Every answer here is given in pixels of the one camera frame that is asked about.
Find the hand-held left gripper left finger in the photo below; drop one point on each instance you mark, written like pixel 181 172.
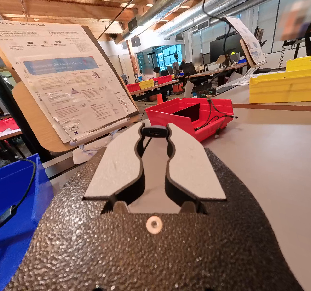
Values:
pixel 114 169

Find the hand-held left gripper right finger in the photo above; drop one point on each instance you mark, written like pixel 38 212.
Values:
pixel 194 169

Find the red plastic bin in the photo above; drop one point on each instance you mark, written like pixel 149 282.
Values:
pixel 170 118
pixel 133 87

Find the blue plastic bin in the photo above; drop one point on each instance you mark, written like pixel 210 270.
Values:
pixel 19 247

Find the grey desk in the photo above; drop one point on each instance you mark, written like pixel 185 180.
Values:
pixel 267 150

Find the black bin divider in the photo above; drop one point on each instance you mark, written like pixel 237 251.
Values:
pixel 187 112

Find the black box green display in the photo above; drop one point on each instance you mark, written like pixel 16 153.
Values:
pixel 205 93

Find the orange traffic cone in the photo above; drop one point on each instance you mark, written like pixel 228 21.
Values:
pixel 159 99

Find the grey wood-edged table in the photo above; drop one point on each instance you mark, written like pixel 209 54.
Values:
pixel 233 92

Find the yellow plastic bin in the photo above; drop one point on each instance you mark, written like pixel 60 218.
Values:
pixel 279 89
pixel 146 84
pixel 298 64

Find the wooden document stand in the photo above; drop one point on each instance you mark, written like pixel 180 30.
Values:
pixel 250 43
pixel 73 77

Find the black computer monitor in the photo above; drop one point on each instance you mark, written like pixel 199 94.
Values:
pixel 218 48

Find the silver ventilation duct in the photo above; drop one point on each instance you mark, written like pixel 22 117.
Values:
pixel 165 4
pixel 230 7

